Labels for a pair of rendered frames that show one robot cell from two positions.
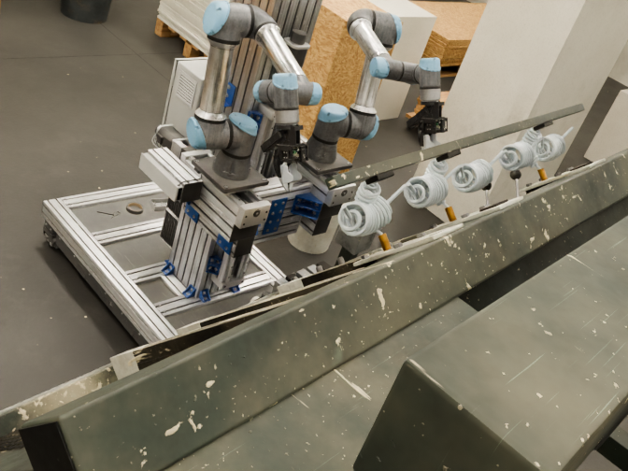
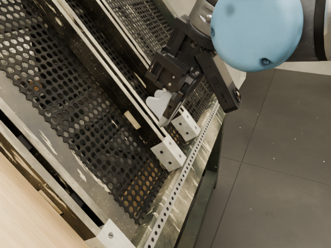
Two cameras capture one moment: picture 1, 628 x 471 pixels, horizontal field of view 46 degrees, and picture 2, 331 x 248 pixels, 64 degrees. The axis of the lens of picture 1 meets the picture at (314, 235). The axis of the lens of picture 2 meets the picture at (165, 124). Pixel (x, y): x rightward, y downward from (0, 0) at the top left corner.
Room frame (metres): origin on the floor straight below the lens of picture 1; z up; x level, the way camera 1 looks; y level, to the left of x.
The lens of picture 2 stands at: (2.52, 0.04, 1.58)
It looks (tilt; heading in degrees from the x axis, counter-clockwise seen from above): 30 degrees down; 169
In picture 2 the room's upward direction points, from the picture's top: straight up
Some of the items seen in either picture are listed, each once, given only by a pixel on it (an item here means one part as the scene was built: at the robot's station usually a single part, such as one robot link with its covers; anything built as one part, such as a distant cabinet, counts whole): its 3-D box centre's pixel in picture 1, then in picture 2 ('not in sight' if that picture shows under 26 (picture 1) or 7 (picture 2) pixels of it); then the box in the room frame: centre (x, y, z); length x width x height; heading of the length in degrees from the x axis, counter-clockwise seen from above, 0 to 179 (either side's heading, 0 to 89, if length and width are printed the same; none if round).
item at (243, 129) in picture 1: (238, 133); not in sight; (2.53, 0.40, 1.20); 0.13 x 0.12 x 0.14; 130
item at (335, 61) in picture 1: (323, 98); not in sight; (4.61, 0.24, 0.63); 0.50 x 0.42 x 1.25; 140
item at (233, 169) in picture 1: (234, 159); not in sight; (2.54, 0.39, 1.09); 0.15 x 0.15 x 0.10
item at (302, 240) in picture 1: (320, 209); not in sight; (3.89, 0.02, 0.24); 0.32 x 0.30 x 0.47; 143
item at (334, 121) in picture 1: (332, 121); not in sight; (2.94, 0.09, 1.20); 0.13 x 0.12 x 0.14; 118
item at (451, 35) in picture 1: (469, 36); not in sight; (9.02, -0.95, 0.22); 2.46 x 1.04 x 0.44; 143
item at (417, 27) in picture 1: (353, 54); not in sight; (6.14, 0.20, 0.48); 1.00 x 0.64 x 0.95; 143
